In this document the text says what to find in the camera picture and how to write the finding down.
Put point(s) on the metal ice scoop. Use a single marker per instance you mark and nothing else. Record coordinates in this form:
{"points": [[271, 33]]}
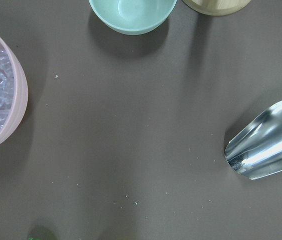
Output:
{"points": [[256, 151]]}

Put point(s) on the wooden cup tree stand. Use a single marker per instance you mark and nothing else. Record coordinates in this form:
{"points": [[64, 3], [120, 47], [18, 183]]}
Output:
{"points": [[217, 7]]}

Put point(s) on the mint green bowl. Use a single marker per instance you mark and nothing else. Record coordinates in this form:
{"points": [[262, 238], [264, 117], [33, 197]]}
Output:
{"points": [[132, 17]]}

